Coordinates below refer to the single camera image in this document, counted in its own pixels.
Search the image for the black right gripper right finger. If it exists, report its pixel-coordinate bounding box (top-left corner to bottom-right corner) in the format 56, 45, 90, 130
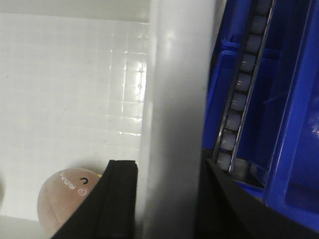
194, 158, 319, 239

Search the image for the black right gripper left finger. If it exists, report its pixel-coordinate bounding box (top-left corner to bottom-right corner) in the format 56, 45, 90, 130
53, 160, 138, 239

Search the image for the brown soft ball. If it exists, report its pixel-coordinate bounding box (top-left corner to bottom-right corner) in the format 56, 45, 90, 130
37, 168, 101, 238

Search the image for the white plastic tote box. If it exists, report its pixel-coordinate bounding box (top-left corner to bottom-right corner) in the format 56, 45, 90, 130
0, 0, 225, 239

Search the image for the blue bin behind right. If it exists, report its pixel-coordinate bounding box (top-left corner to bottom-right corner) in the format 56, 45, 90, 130
201, 0, 287, 155

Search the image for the white roller track right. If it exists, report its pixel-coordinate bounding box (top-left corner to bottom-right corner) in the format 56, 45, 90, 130
212, 0, 276, 174

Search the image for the blue storage bin right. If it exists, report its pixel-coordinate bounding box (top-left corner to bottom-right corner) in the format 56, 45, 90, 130
264, 0, 319, 231

